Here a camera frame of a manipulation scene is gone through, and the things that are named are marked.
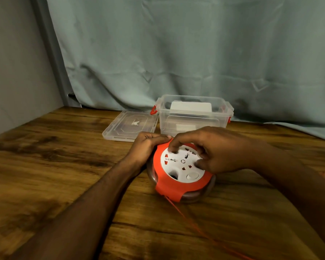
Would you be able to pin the person's right hand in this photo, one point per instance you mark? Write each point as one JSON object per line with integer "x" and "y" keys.
{"x": 227, "y": 151}

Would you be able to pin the person's left hand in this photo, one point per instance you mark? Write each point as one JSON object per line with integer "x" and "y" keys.
{"x": 142, "y": 151}

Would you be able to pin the person's left thumb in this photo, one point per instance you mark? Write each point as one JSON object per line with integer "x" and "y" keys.
{"x": 160, "y": 139}

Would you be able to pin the person's right thumb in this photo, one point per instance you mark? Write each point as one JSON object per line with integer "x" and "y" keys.
{"x": 205, "y": 165}

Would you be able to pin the person's left forearm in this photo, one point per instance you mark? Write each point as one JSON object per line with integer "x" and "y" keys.
{"x": 78, "y": 213}

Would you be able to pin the person's right forearm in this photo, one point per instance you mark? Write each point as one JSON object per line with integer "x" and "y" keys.
{"x": 298, "y": 181}

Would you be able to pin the clear plastic box lid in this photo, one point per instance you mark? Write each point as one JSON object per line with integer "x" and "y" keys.
{"x": 130, "y": 125}

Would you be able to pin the clear plastic storage box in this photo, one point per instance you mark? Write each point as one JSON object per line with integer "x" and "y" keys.
{"x": 192, "y": 119}

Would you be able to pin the white rectangular block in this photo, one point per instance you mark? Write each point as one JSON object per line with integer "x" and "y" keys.
{"x": 191, "y": 106}

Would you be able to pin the grey-green cloth curtain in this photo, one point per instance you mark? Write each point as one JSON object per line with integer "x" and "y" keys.
{"x": 195, "y": 51}

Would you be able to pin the grey vertical post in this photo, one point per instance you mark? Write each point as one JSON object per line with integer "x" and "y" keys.
{"x": 54, "y": 51}

